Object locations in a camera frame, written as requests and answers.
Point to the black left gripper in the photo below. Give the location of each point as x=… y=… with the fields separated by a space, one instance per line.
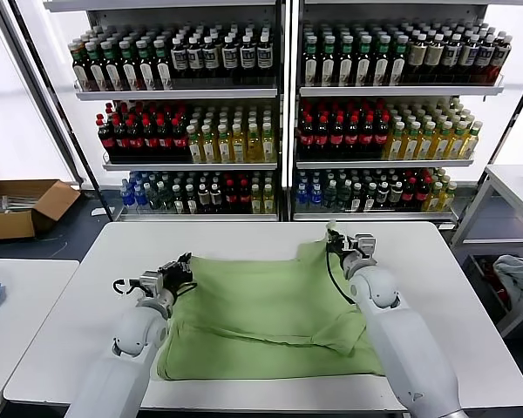
x=172 y=276

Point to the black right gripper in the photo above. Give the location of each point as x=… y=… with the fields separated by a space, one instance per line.
x=346 y=246

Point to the green polo shirt red print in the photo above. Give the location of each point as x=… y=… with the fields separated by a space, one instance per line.
x=253 y=305

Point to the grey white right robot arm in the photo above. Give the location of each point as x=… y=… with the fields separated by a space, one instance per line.
x=401 y=331

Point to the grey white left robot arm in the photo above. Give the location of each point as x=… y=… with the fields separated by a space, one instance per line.
x=126 y=331

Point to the green tinted water bottle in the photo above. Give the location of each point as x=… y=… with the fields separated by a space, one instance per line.
x=166 y=200
x=154 y=199
x=344 y=196
x=330 y=196

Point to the small dark bottle white cap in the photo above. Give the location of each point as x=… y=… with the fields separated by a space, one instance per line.
x=368 y=200
x=179 y=202
x=356 y=200
x=192 y=202

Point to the blue water bottle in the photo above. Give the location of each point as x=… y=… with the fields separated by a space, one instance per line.
x=316 y=197
x=302 y=197
x=140 y=200
x=127 y=198

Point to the small dark bottle grey label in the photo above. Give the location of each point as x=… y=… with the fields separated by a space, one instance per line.
x=204 y=197
x=396 y=194
x=216 y=196
x=383 y=195

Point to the yellow drink bottle white cap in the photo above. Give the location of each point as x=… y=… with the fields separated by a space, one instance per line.
x=448 y=198
x=442 y=146
x=209 y=148
x=225 y=148
x=256 y=201
x=195 y=148
x=239 y=148
x=410 y=146
x=268 y=147
x=426 y=146
x=394 y=146
x=434 y=199
x=268 y=201
x=471 y=144
x=457 y=146
x=254 y=147

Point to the cola bottle red cap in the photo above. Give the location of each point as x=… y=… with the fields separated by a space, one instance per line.
x=150 y=143
x=367 y=139
x=121 y=143
x=307 y=139
x=337 y=139
x=181 y=143
x=165 y=143
x=106 y=141
x=382 y=138
x=244 y=198
x=322 y=139
x=422 y=193
x=231 y=198
x=409 y=193
x=352 y=139
x=135 y=143

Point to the white paper scrap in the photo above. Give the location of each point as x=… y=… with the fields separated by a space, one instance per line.
x=99 y=212

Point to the grey metal shelving unit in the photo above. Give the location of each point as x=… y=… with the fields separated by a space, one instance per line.
x=396 y=92
x=178 y=95

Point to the red item in crate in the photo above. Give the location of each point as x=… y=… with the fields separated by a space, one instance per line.
x=497 y=287

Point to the metal parts bundle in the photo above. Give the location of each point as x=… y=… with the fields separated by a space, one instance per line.
x=19 y=204

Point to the dark bottle green white label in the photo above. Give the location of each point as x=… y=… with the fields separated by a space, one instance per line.
x=131 y=72
x=98 y=72
x=381 y=65
x=114 y=72
x=346 y=65
x=398 y=64
x=82 y=74
x=310 y=65
x=364 y=65
x=328 y=65
x=148 y=70
x=164 y=69

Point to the brown cardboard box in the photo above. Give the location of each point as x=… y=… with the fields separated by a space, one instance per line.
x=8 y=226

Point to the grey white crumpled cloth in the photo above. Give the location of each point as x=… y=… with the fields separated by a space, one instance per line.
x=516 y=274

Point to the grey metal side table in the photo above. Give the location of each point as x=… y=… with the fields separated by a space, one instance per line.
x=512 y=183

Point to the dark bottle white blue label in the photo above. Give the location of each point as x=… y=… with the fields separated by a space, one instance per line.
x=468 y=58
x=179 y=61
x=484 y=58
x=265 y=57
x=210 y=59
x=230 y=58
x=195 y=60
x=247 y=58
x=451 y=58

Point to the dark bottle beige label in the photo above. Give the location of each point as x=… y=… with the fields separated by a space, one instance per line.
x=434 y=58
x=415 y=58

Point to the red drink bottle white label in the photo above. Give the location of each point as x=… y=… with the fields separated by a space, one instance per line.
x=499 y=58

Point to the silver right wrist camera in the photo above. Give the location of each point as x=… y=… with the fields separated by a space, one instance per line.
x=365 y=246

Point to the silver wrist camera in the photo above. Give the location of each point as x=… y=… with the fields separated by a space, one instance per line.
x=365 y=246
x=150 y=282

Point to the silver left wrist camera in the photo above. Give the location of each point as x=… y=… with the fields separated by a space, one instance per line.
x=150 y=282

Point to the dark metal frame post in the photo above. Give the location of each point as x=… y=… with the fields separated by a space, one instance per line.
x=61 y=114

